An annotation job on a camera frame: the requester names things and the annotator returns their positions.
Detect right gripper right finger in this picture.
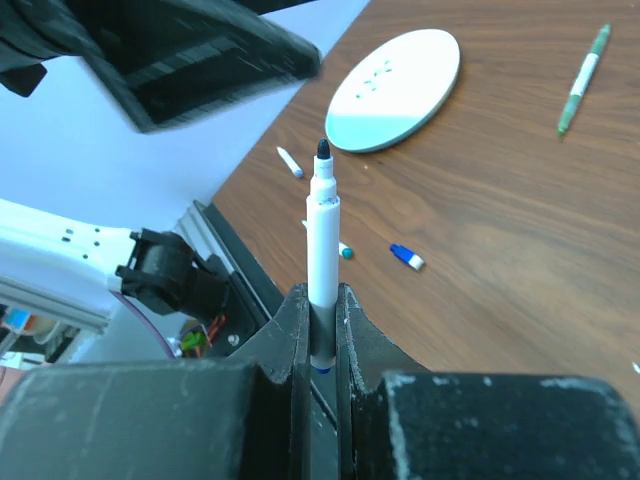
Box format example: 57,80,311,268
336,283,426,479

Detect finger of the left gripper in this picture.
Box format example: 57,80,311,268
1,0,321,133

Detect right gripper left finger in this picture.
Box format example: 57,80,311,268
229,284,311,479

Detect blue marker cap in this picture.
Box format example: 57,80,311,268
389,244,424,271

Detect blue white marker pen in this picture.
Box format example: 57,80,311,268
306,139,341,373

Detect green pen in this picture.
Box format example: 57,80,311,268
556,23,612,138

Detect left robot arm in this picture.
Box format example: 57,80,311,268
1,1,321,321

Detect teal tipped white marker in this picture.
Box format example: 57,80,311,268
302,220,354,262

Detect lilac tipped white marker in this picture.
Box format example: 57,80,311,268
276,146,304,179

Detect round cream blue plate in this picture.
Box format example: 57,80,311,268
325,29,461,153

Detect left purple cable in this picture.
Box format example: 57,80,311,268
112,292,181,360

